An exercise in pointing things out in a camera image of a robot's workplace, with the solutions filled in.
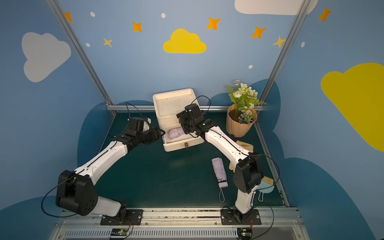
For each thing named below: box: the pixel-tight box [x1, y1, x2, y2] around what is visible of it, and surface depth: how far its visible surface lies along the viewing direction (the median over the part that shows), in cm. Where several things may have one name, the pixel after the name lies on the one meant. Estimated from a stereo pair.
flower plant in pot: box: [225, 80, 267, 138], surface depth 95 cm
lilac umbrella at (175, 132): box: [168, 127, 185, 140], surface depth 95 cm
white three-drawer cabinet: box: [152, 88, 205, 152], surface depth 95 cm
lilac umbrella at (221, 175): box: [211, 157, 229, 203], surface depth 88 cm
